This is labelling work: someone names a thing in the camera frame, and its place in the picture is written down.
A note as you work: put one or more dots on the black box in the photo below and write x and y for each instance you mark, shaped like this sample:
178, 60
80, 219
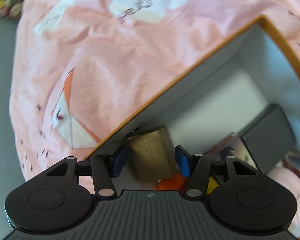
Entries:
267, 130

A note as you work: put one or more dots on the golden brown box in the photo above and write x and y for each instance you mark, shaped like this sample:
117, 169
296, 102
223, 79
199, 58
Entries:
152, 155

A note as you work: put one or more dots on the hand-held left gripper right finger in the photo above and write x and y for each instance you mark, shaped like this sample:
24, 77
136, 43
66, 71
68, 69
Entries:
183, 162

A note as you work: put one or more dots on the pink cloud print blanket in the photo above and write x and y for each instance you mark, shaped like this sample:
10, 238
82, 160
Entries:
102, 67

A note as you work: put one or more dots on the orange cardboard box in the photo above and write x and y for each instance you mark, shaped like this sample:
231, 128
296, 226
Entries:
215, 92

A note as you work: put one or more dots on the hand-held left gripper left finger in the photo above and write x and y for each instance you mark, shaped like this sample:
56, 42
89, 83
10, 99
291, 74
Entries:
118, 163

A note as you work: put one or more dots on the orange knitted toy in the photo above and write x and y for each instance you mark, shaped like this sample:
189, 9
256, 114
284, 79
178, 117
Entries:
171, 183

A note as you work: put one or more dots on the pink fabric pouch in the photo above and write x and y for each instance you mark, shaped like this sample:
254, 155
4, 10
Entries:
282, 188

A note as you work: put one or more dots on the pink card holder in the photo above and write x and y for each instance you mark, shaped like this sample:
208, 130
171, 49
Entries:
296, 162

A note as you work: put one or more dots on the photo card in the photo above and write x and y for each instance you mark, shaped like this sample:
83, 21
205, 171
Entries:
232, 147

